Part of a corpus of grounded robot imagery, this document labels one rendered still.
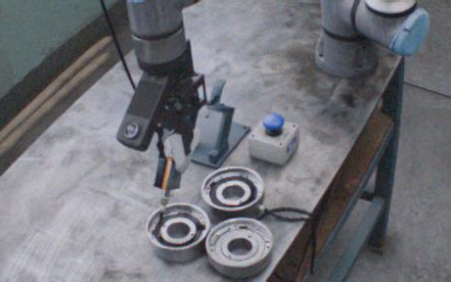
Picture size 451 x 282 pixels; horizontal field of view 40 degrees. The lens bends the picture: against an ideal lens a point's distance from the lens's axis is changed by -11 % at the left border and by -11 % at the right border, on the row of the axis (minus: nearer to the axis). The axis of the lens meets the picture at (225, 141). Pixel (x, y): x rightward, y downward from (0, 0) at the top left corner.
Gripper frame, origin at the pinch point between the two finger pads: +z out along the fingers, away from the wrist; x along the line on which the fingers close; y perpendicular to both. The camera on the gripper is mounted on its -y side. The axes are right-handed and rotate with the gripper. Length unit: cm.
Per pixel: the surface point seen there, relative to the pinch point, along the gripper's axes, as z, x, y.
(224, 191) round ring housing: 11.1, -4.0, 8.3
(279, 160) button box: 11.9, -8.6, 20.0
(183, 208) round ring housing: 9.9, -0.4, 0.9
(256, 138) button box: 8.7, -4.0, 20.5
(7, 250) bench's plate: 13.0, 25.6, -21.8
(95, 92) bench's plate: 13.1, 38.5, 25.0
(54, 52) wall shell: 82, 154, 115
